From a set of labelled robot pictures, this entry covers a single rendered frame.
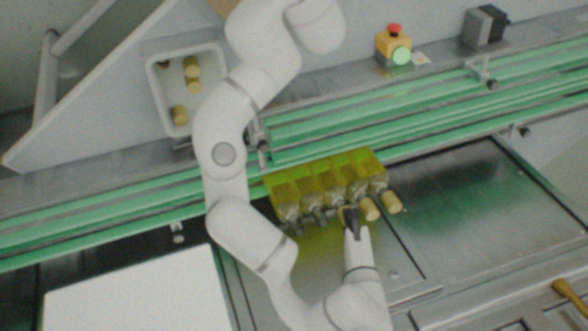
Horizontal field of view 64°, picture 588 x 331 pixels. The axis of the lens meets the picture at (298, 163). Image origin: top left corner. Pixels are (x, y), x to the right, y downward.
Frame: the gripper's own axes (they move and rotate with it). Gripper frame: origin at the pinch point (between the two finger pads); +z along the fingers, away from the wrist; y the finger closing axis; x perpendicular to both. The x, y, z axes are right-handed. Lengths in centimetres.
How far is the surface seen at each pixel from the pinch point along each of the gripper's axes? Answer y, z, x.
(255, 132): 16.0, 15.0, 19.7
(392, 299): -12.0, -13.6, -7.8
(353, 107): 13.4, 25.3, -4.6
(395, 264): -12.5, -3.8, -10.9
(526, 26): 17, 54, -60
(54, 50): 10, 76, 86
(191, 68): 27, 27, 33
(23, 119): -17, 76, 108
